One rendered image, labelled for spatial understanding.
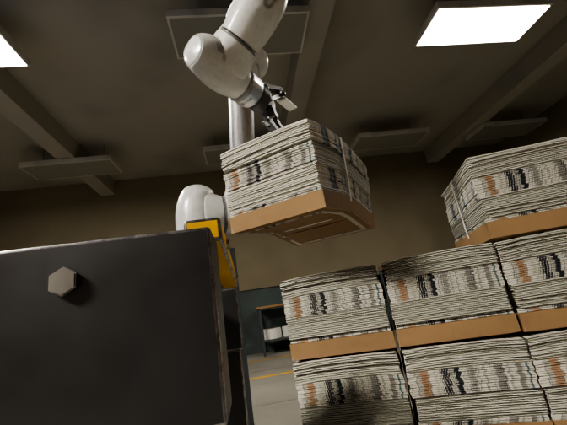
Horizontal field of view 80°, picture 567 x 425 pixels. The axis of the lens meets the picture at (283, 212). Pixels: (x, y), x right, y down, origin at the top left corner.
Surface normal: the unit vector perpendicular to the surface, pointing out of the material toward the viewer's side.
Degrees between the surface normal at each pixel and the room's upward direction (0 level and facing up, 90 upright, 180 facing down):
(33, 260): 90
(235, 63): 137
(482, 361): 91
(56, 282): 90
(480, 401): 91
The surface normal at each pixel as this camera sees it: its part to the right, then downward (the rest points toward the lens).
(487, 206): -0.25, -0.24
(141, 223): 0.10, -0.29
